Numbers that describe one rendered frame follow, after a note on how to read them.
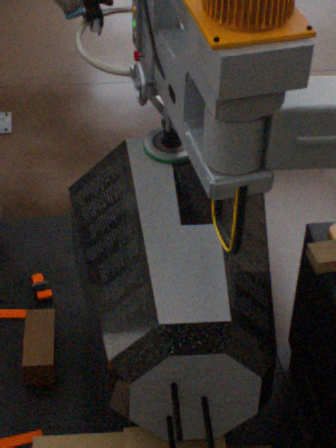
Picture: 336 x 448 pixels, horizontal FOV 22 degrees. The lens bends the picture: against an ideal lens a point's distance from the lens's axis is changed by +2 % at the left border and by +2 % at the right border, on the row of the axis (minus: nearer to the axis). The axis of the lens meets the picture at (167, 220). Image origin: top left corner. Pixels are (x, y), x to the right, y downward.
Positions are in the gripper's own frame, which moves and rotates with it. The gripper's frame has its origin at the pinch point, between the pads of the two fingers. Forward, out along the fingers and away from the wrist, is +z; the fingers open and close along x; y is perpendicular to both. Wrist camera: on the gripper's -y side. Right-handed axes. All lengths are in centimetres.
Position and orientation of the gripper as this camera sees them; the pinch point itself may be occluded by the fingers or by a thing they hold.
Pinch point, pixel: (96, 30)
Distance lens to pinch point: 406.3
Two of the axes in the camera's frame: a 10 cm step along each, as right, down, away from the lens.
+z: -0.2, 7.1, 7.1
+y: -7.1, 4.9, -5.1
